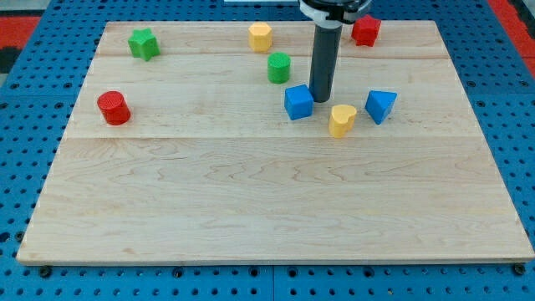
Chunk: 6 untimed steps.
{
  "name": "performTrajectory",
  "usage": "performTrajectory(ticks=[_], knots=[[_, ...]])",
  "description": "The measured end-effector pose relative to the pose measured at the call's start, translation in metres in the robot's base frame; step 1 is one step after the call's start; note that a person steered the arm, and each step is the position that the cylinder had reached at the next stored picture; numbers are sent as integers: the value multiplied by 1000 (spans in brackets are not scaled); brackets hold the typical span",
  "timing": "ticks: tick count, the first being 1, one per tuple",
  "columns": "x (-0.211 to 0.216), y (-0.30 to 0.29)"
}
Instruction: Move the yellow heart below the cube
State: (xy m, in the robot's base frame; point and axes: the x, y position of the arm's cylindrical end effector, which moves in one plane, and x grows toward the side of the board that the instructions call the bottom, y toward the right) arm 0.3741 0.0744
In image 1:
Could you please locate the black white robot arm end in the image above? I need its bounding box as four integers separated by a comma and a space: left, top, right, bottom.
298, 0, 373, 29

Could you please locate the blue cube block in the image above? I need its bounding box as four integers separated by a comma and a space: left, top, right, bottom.
284, 84, 313, 120

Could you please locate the yellow heart block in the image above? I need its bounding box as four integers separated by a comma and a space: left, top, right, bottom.
328, 105, 357, 138

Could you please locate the light wooden board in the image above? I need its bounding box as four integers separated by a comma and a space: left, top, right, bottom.
17, 21, 534, 266

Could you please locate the green cylinder block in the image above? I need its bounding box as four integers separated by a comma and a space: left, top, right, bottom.
267, 52, 291, 84

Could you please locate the yellow hexagon block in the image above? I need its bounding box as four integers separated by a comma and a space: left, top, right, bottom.
248, 22, 273, 53

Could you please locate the blue triangle block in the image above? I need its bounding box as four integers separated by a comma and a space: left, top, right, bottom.
364, 90, 398, 125

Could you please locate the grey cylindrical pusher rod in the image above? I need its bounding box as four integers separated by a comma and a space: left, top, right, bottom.
308, 25, 342, 103

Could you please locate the red star block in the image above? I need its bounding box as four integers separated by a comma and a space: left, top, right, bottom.
351, 14, 381, 47

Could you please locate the red cylinder block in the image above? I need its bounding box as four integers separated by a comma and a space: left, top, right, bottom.
97, 90, 130, 125

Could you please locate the green star block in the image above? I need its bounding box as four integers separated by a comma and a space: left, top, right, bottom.
128, 28, 161, 61

